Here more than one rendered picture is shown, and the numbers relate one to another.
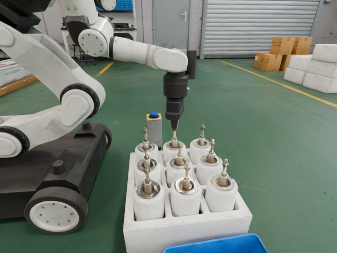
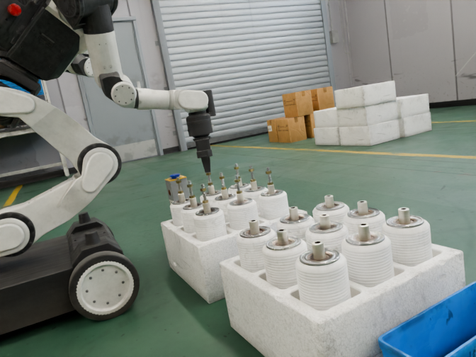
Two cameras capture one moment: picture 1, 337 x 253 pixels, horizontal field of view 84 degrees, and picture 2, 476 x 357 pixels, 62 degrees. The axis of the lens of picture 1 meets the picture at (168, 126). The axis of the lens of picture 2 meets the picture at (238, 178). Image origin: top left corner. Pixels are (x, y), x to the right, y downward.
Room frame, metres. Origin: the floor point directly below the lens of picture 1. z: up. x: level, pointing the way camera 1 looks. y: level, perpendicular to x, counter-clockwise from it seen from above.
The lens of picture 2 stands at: (-0.74, 0.33, 0.55)
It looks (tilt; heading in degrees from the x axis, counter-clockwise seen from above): 10 degrees down; 342
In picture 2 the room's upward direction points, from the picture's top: 10 degrees counter-clockwise
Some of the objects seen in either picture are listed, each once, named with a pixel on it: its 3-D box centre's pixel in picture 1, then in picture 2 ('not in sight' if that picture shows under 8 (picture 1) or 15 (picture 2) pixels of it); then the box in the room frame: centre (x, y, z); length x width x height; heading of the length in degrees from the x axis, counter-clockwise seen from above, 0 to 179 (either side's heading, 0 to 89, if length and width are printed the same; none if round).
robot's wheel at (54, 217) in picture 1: (57, 211); (105, 285); (0.47, 0.40, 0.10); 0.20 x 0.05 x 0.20; 95
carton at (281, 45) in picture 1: (281, 45); (297, 103); (3.86, -2.15, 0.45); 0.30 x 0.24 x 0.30; 7
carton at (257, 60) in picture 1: (264, 59); (281, 129); (4.17, -2.02, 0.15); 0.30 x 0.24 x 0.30; 94
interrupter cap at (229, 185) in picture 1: (222, 182); (271, 193); (0.45, -0.17, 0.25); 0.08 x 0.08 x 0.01
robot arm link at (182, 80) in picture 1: (179, 67); (198, 107); (0.68, -0.04, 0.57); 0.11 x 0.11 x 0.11; 4
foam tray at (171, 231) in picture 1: (178, 194); (233, 241); (0.56, -0.04, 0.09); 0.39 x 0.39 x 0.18; 7
